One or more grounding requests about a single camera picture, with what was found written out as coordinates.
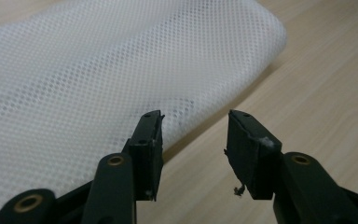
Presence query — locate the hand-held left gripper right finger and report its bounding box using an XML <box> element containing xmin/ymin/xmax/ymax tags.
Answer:
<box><xmin>224</xmin><ymin>108</ymin><xmax>358</xmax><ymax>224</ymax></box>

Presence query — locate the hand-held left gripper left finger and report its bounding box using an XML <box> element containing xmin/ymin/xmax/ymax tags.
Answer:
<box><xmin>82</xmin><ymin>109</ymin><xmax>166</xmax><ymax>224</ymax></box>

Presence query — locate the white mesh laundry bag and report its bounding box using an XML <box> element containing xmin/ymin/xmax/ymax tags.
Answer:
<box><xmin>0</xmin><ymin>0</ymin><xmax>288</xmax><ymax>224</ymax></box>

